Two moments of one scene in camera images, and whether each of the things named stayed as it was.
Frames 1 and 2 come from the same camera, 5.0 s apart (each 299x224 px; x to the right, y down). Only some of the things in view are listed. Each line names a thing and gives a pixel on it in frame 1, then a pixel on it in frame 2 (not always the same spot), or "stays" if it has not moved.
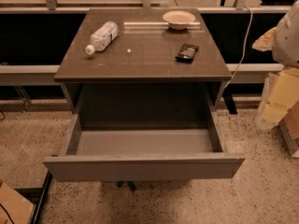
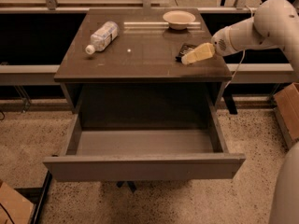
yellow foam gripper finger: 265,42 to 221,44
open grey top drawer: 144,154 stays
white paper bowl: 178,20 stays
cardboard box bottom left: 19,208 stays
